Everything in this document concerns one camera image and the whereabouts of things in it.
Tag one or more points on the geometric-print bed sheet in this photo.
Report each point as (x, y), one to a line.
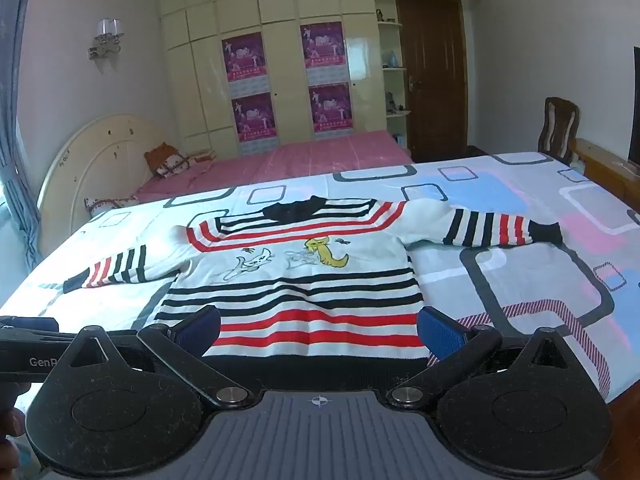
(525, 280)

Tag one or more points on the cream built-in wardrobe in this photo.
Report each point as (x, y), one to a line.
(200, 85)

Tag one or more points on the pink bed sheet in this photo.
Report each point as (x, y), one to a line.
(325, 160)

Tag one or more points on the wooden bed footboard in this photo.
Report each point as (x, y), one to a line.
(605, 165)

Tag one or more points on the purple wall poster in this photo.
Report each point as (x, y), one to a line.
(243, 57)
(323, 46)
(253, 117)
(331, 107)

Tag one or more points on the blue curtain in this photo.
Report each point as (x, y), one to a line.
(15, 160)

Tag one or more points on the brown wooden chair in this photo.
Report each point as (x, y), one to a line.
(560, 125)

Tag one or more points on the striped cartoon-print sweater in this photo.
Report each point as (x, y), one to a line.
(300, 300)

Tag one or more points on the cream corner shelf unit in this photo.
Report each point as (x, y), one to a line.
(395, 80)

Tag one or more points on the small patterned pillow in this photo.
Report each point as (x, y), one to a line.
(107, 204)

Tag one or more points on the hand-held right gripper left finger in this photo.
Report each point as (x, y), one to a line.
(200, 328)

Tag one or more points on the cream round headboard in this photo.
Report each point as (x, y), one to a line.
(100, 160)

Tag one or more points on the brown wooden door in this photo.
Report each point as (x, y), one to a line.
(435, 85)

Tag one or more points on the black television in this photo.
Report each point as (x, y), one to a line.
(635, 110)

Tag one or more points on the blue glass vase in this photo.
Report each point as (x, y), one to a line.
(392, 59)

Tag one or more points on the glass wall lamp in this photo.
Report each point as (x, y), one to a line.
(107, 37)

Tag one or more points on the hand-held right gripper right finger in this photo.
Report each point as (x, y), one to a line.
(440, 332)

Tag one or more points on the person's left hand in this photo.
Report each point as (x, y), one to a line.
(9, 422)

